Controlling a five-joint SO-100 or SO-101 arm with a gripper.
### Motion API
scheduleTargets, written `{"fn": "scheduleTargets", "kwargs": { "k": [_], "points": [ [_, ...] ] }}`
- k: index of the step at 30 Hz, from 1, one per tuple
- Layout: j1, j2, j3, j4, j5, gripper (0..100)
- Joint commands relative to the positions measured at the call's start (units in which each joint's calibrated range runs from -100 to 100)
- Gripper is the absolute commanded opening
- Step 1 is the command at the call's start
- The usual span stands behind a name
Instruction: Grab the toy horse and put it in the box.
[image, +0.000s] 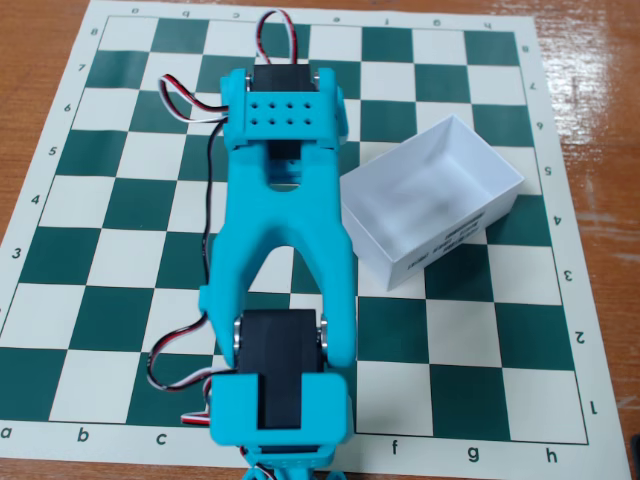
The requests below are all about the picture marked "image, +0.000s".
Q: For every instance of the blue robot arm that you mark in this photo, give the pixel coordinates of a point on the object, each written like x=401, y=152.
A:
x=280, y=220

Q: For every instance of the white cardboard box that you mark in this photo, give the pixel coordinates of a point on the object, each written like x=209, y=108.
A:
x=450, y=165

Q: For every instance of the green white chessboard mat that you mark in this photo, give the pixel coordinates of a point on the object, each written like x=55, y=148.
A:
x=125, y=200

